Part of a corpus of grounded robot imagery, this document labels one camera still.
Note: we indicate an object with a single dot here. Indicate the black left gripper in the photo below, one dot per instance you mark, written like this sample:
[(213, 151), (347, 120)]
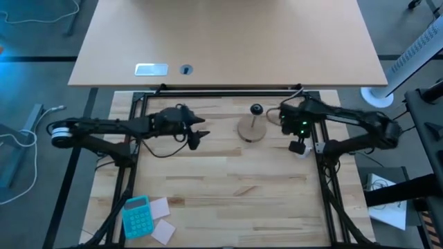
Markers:
[(169, 126)]

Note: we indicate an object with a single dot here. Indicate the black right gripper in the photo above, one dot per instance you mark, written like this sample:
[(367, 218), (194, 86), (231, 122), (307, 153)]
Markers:
[(294, 121)]

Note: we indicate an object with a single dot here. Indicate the round wooden lamp base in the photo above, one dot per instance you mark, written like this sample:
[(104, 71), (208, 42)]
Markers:
[(251, 133)]

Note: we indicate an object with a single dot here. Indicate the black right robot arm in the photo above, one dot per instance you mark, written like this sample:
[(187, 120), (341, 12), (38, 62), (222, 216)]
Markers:
[(346, 117)]

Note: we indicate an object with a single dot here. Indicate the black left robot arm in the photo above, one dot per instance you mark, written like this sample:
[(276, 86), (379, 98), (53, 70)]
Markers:
[(104, 126)]

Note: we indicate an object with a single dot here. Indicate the white rectangular desk plate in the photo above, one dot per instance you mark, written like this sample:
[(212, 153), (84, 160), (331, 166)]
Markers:
[(151, 69)]

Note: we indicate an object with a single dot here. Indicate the pink sticky note pad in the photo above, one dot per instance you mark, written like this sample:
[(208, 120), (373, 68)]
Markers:
[(163, 232), (160, 207)]

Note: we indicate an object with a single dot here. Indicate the light wood desk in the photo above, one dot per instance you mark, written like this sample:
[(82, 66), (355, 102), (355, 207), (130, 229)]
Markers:
[(225, 41)]

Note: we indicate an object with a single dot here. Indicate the teal calculator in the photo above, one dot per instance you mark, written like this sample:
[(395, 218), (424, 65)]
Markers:
[(137, 218)]

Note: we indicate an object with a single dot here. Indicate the white paper sheets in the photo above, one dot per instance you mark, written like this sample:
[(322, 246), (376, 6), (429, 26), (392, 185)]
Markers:
[(391, 211)]

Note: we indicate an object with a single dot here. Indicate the black desk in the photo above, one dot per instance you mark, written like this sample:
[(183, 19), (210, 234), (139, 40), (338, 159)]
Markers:
[(425, 138)]

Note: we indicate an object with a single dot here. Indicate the grey metal table foot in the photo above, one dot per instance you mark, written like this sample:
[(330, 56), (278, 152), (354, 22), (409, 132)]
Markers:
[(20, 145)]

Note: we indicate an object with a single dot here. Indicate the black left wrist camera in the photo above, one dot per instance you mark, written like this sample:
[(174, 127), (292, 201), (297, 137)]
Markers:
[(174, 112)]

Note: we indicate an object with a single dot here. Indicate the black aluminium table frame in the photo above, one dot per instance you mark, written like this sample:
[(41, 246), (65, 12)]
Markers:
[(225, 94)]

